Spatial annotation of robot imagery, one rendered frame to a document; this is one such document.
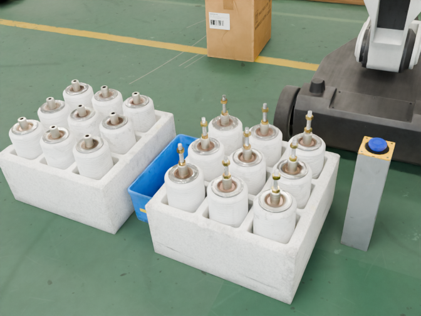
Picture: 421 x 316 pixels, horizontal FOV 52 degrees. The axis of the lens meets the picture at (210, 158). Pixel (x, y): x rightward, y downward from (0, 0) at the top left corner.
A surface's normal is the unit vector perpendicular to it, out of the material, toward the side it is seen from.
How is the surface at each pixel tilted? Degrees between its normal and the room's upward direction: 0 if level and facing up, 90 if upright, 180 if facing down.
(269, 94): 0
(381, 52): 106
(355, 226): 90
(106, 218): 90
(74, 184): 90
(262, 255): 90
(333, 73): 0
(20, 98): 0
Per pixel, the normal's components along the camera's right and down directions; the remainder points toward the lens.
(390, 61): -0.39, 0.78
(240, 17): -0.40, 0.59
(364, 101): -0.06, -0.78
